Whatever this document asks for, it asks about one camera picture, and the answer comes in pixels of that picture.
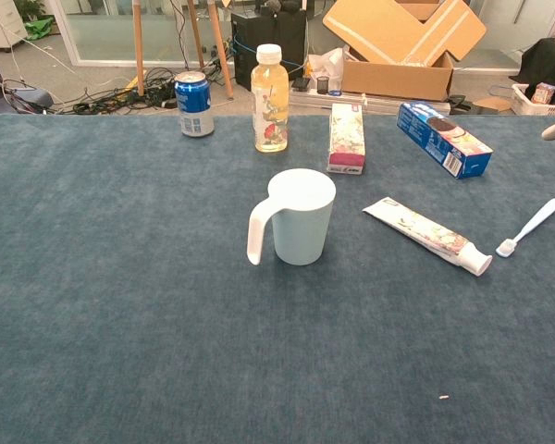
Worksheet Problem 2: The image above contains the light blue toothbrush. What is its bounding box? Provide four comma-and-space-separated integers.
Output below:
495, 197, 555, 258

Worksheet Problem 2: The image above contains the floral toothpaste tube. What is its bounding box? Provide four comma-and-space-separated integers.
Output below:
362, 196, 494, 278

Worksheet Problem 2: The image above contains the white plastic mug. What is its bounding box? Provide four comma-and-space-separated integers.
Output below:
246, 168, 338, 266

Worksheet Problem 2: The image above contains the pink floral small box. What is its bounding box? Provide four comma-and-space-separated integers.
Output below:
326, 102, 366, 176

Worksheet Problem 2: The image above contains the small printed carton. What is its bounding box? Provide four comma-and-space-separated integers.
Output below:
531, 81, 555, 105

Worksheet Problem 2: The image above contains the white plastic basket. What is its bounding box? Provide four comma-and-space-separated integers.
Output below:
510, 82, 555, 117

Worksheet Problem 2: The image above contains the brown cardboard piece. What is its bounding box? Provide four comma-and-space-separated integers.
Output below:
472, 95, 512, 115

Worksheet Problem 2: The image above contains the black cloth cover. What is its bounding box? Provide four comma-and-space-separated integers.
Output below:
520, 36, 555, 93

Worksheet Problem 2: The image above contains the blue cookie box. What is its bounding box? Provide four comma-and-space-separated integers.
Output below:
395, 101, 495, 180

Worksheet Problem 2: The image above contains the open cardboard box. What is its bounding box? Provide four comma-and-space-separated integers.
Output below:
340, 45, 455, 103

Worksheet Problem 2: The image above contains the large flattened cardboard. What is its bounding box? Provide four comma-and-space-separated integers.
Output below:
322, 0, 487, 66

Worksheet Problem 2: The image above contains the white plastic bag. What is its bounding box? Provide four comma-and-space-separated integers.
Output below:
307, 45, 346, 92

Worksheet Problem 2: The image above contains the yellow tea bottle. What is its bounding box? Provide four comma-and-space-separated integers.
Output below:
251, 43, 290, 154

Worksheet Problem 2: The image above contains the black computer tower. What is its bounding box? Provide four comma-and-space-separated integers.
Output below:
230, 8, 308, 93

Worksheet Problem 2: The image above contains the wooden easel leg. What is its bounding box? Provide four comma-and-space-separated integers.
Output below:
206, 0, 235, 101
132, 0, 147, 97
186, 0, 206, 70

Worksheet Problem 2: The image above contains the blue soda can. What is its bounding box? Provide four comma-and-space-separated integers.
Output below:
173, 70, 216, 139

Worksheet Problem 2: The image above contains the blue table mat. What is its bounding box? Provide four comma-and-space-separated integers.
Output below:
0, 113, 555, 444

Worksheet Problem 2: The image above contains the green bag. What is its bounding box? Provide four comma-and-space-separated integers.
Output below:
23, 16, 56, 42

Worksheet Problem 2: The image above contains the green potted plant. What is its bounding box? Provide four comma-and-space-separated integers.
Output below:
13, 0, 47, 22

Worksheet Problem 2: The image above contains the dark blue machine base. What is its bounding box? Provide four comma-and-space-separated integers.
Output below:
0, 39, 55, 116

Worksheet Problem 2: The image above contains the white cabinet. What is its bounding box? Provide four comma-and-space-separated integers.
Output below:
0, 0, 29, 49

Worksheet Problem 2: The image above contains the black flat bracket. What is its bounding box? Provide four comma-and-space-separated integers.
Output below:
448, 93, 473, 115

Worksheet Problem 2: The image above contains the aluminium profile rail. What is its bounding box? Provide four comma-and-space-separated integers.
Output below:
289, 87, 369, 115

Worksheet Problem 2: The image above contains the black cable tangle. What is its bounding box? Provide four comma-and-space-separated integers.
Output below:
55, 67, 235, 116

